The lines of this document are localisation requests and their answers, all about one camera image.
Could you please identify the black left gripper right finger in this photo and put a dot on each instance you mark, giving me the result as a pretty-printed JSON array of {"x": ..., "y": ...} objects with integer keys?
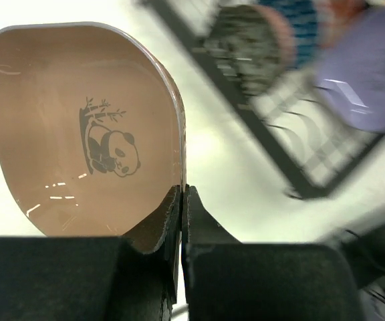
[{"x": 229, "y": 280}]

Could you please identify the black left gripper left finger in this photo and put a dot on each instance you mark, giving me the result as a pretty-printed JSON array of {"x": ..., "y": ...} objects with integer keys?
[{"x": 132, "y": 277}]

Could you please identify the brown panda plate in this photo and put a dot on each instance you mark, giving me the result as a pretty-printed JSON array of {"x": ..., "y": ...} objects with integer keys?
[{"x": 92, "y": 132}]

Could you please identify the pink floral-inside bowl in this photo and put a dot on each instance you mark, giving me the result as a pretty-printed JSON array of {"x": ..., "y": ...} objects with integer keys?
[{"x": 252, "y": 46}]

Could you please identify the purple panda plate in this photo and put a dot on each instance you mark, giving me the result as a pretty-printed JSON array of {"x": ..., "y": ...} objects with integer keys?
[{"x": 351, "y": 75}]

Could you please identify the blue lattice red-white bowl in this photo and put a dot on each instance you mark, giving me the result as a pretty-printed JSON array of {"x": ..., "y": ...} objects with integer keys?
[{"x": 302, "y": 16}]

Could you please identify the black wire dish rack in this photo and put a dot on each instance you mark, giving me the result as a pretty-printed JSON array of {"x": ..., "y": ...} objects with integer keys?
[{"x": 315, "y": 151}]

